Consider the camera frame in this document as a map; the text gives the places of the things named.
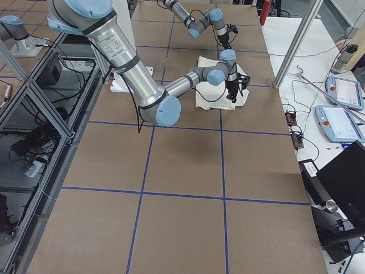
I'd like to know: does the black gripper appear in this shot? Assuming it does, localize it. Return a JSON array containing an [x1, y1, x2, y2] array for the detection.
[[218, 33, 232, 49], [226, 80, 239, 102]]

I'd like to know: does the cream long-sleeve Twinkle shirt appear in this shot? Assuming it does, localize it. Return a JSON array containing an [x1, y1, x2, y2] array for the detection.
[[194, 68, 249, 110]]

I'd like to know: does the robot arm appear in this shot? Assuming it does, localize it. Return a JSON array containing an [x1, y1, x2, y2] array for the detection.
[[47, 1, 241, 127], [162, 1, 238, 49]]

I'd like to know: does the red cylinder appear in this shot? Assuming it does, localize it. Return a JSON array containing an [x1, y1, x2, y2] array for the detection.
[[259, 0, 271, 26]]

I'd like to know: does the white reacher grabber stick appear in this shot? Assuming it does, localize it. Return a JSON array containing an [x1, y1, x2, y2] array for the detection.
[[290, 65, 365, 126]]

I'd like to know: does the near blue teach pendant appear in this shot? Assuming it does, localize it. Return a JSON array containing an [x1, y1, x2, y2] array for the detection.
[[315, 105, 364, 143]]

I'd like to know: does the blue teach pendant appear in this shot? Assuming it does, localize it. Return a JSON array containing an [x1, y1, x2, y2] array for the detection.
[[326, 76, 364, 111], [315, 105, 364, 143]]

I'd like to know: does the far blue teach pendant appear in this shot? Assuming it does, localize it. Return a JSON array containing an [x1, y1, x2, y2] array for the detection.
[[326, 76, 364, 111]]

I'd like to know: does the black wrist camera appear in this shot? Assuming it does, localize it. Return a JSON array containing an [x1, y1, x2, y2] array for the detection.
[[237, 73, 251, 90], [227, 24, 238, 34]]

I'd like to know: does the aluminium frame post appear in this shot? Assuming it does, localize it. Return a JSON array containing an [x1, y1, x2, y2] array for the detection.
[[273, 0, 323, 89]]

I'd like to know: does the white camera post base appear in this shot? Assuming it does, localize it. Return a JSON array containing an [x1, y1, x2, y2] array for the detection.
[[112, 0, 156, 98]]

